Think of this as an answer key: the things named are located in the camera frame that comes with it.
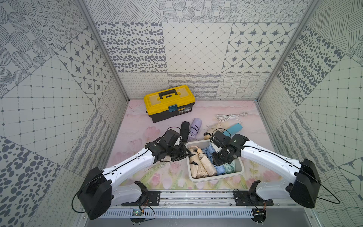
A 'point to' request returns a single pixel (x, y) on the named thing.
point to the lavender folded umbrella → (195, 125)
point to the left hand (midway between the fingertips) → (192, 151)
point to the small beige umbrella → (209, 167)
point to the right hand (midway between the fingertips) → (218, 162)
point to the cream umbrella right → (221, 126)
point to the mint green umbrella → (229, 169)
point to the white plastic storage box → (239, 165)
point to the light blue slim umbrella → (220, 170)
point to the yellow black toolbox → (169, 103)
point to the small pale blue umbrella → (209, 151)
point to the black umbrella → (185, 131)
